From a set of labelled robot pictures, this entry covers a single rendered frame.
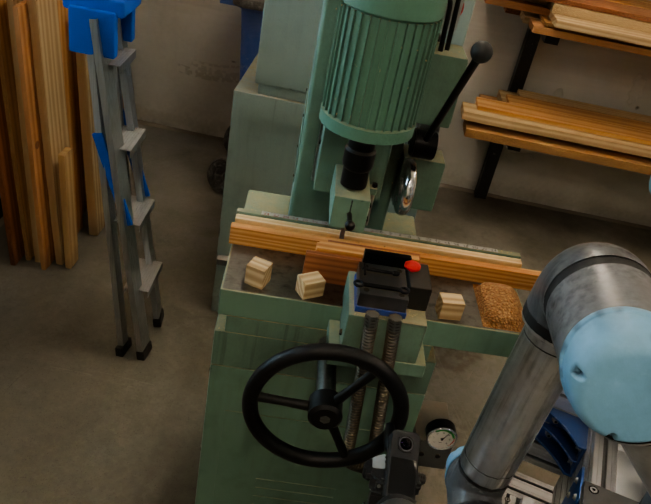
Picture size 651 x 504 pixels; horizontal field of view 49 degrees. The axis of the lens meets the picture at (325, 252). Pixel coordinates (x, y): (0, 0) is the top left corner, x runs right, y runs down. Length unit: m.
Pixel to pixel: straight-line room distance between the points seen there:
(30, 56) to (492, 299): 1.72
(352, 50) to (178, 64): 2.72
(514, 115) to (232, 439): 2.19
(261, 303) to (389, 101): 0.44
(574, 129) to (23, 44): 2.26
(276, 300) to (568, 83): 2.70
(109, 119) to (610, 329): 1.61
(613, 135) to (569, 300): 2.73
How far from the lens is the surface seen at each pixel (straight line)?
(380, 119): 1.24
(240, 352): 1.42
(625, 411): 0.72
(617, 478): 1.50
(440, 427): 1.48
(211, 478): 1.71
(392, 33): 1.19
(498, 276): 1.52
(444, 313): 1.37
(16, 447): 2.28
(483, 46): 1.16
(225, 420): 1.56
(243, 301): 1.34
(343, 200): 1.34
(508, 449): 0.98
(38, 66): 2.57
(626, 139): 3.48
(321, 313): 1.35
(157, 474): 2.18
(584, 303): 0.73
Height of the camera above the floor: 1.71
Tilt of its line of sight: 33 degrees down
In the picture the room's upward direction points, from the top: 12 degrees clockwise
